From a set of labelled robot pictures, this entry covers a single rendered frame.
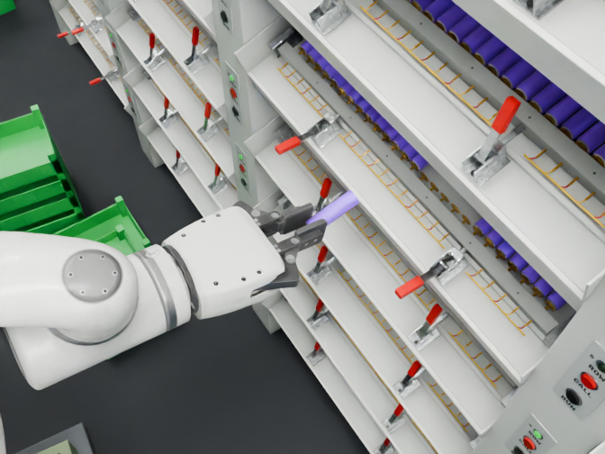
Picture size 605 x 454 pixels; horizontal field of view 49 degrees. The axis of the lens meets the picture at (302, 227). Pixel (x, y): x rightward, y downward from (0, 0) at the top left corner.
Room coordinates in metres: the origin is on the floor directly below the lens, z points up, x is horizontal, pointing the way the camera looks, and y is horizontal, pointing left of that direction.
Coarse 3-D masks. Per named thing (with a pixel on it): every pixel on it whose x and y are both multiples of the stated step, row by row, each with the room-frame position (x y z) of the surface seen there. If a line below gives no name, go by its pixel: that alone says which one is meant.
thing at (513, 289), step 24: (288, 48) 0.78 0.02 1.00; (312, 72) 0.73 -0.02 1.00; (336, 96) 0.68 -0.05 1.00; (360, 120) 0.63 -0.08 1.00; (384, 144) 0.59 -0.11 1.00; (408, 168) 0.55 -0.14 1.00; (432, 216) 0.49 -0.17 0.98; (456, 240) 0.45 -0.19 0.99; (480, 264) 0.41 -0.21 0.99; (480, 288) 0.39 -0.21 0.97; (504, 288) 0.37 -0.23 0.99; (528, 312) 0.34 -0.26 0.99
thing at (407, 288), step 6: (438, 264) 0.42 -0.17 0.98; (444, 264) 0.41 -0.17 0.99; (432, 270) 0.41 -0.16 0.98; (438, 270) 0.41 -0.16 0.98; (444, 270) 0.41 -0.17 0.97; (420, 276) 0.40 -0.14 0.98; (426, 276) 0.40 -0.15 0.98; (432, 276) 0.40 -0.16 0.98; (408, 282) 0.39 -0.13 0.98; (414, 282) 0.39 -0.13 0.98; (420, 282) 0.39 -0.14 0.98; (396, 288) 0.38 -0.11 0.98; (402, 288) 0.38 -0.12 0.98; (408, 288) 0.38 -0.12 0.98; (414, 288) 0.38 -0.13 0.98; (396, 294) 0.38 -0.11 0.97; (402, 294) 0.37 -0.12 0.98; (408, 294) 0.38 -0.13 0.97
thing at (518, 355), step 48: (240, 48) 0.77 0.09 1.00; (288, 96) 0.72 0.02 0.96; (336, 144) 0.62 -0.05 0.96; (384, 192) 0.54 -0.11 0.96; (432, 192) 0.53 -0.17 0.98; (432, 240) 0.46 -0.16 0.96; (480, 240) 0.45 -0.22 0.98; (432, 288) 0.42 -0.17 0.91; (528, 288) 0.38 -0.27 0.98; (480, 336) 0.33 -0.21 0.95; (528, 336) 0.33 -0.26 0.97
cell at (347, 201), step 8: (352, 192) 0.45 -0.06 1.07; (336, 200) 0.45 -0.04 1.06; (344, 200) 0.45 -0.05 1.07; (352, 200) 0.45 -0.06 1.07; (328, 208) 0.44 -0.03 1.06; (336, 208) 0.44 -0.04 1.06; (344, 208) 0.44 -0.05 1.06; (312, 216) 0.43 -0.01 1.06; (320, 216) 0.43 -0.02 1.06; (328, 216) 0.43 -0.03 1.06; (336, 216) 0.43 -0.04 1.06; (328, 224) 0.42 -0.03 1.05
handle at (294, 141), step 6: (318, 126) 0.63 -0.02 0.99; (306, 132) 0.63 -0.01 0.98; (312, 132) 0.63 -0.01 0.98; (318, 132) 0.63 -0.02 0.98; (294, 138) 0.62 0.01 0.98; (300, 138) 0.62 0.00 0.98; (306, 138) 0.62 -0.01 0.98; (282, 144) 0.61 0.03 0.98; (288, 144) 0.61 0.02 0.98; (294, 144) 0.61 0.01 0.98; (300, 144) 0.61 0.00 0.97; (276, 150) 0.60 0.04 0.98; (282, 150) 0.60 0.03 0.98
